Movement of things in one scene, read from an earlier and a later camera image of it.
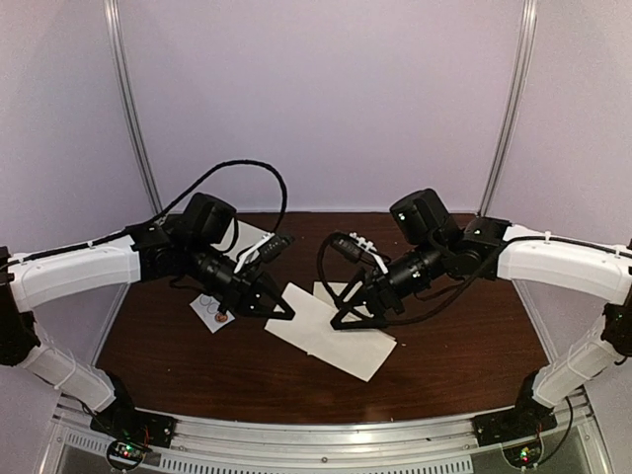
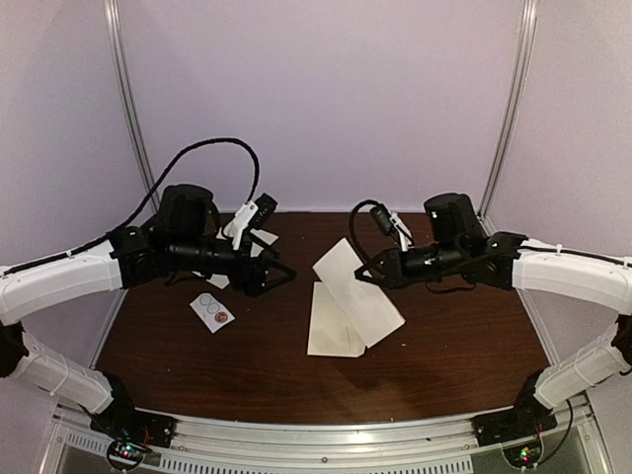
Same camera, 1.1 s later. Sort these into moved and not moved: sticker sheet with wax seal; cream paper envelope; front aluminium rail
Moved: cream paper envelope
Not moved: front aluminium rail; sticker sheet with wax seal
